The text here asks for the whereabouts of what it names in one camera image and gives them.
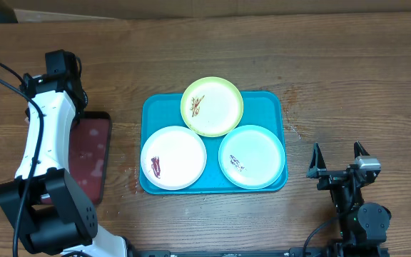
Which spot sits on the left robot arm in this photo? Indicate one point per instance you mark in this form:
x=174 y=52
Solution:
x=47 y=209

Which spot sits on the cardboard panel at back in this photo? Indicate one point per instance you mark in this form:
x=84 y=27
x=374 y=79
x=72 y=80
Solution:
x=154 y=9

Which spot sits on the yellow-green rimmed plate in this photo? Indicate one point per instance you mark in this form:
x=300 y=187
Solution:
x=211 y=106

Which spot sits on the teal plastic tray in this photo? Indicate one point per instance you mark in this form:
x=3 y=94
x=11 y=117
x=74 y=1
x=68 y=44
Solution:
x=261 y=108

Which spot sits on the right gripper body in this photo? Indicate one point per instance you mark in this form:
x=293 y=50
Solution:
x=332 y=178

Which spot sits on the white plate with red stain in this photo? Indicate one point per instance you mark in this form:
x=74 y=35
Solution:
x=173 y=158

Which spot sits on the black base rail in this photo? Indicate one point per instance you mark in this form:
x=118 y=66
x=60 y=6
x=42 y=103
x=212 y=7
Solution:
x=292 y=252

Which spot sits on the light blue rimmed plate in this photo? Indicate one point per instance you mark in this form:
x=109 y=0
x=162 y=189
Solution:
x=252 y=157

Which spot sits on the black tray with red liner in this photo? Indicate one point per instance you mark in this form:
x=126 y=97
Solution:
x=83 y=145

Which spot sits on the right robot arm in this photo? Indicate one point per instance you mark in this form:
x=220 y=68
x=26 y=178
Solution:
x=363 y=226

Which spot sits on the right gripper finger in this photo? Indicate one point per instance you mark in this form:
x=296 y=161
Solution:
x=359 y=150
x=317 y=163

